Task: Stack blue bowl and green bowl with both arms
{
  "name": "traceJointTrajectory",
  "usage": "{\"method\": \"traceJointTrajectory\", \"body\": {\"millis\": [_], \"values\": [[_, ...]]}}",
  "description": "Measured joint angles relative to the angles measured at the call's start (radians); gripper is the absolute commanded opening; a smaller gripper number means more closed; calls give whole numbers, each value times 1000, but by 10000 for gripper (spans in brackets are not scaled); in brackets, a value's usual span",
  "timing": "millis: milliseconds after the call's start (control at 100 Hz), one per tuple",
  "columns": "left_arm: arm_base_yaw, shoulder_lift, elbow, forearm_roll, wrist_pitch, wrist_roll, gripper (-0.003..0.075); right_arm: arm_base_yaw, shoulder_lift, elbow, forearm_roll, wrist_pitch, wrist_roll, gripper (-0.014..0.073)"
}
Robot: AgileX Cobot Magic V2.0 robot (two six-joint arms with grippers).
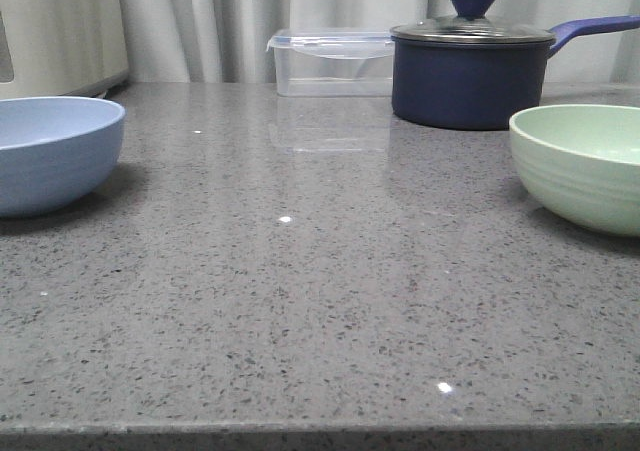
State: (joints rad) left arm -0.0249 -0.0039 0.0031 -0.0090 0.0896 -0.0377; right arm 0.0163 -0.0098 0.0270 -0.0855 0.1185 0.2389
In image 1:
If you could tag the green bowl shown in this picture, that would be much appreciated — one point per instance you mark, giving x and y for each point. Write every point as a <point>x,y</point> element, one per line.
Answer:
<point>581,162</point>

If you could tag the blue bowl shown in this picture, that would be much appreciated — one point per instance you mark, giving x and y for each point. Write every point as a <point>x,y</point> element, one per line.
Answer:
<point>55,150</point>

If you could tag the clear plastic food container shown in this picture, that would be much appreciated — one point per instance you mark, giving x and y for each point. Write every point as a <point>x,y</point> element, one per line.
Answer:
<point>333,62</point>

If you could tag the dark blue saucepan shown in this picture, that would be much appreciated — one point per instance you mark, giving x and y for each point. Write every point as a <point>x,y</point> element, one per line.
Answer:
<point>480,86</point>

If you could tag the glass lid with blue knob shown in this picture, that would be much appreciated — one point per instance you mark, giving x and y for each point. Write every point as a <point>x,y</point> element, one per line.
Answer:
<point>471,25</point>

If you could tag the cream toaster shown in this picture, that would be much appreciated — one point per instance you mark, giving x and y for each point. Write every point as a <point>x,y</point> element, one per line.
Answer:
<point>61,47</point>

